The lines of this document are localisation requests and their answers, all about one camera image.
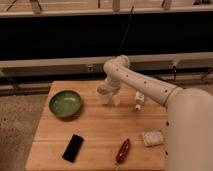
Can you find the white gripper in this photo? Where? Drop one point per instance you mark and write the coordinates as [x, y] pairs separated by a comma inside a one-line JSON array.
[[114, 86]]

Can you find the translucent white cup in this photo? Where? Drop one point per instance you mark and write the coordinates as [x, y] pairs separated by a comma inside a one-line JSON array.
[[105, 99]]

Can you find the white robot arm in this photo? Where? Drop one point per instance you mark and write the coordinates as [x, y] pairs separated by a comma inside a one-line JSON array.
[[189, 123]]

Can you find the green ceramic bowl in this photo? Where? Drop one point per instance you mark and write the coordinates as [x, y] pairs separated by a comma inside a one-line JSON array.
[[65, 103]]

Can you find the white tube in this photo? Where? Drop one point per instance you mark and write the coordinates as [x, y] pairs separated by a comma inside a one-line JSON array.
[[139, 100]]

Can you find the wooden board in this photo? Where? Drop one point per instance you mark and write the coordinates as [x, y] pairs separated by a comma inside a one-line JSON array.
[[103, 128]]

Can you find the dark red oblong object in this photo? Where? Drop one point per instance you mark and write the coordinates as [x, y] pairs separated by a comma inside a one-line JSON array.
[[123, 151]]

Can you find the white square sponge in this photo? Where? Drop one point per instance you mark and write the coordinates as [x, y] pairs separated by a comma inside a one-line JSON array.
[[152, 138]]

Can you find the black smartphone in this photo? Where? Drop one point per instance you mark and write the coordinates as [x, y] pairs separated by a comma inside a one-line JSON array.
[[73, 148]]

